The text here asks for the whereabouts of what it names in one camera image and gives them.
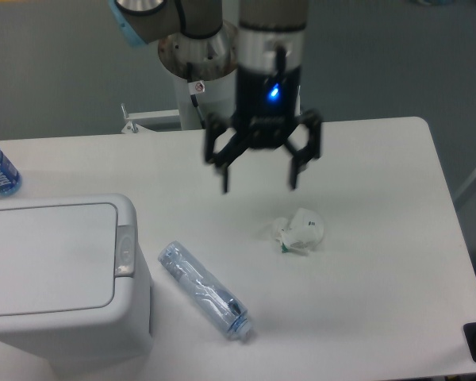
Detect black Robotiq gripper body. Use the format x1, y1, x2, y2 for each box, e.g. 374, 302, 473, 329
233, 66, 301, 149

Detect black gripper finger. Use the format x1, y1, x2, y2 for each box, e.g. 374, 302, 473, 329
283, 109, 323, 190
203, 113, 249, 194

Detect empty clear plastic bottle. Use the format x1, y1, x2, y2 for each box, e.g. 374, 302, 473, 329
158, 241, 252, 342

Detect white push-lid trash can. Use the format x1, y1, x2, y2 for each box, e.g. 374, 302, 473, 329
0, 194, 153, 380

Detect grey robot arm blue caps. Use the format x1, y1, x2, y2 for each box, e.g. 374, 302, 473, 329
109, 1, 323, 187

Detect crumpled white paper wad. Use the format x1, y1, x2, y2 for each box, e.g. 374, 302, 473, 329
272, 208, 324, 256

